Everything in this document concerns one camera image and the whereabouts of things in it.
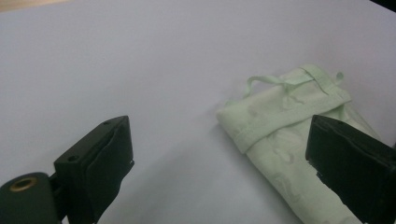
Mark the pale green baby shirt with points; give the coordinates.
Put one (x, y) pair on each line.
(280, 124)

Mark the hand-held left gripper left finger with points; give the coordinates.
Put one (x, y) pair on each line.
(99, 168)

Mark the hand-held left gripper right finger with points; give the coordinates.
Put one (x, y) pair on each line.
(355, 165)

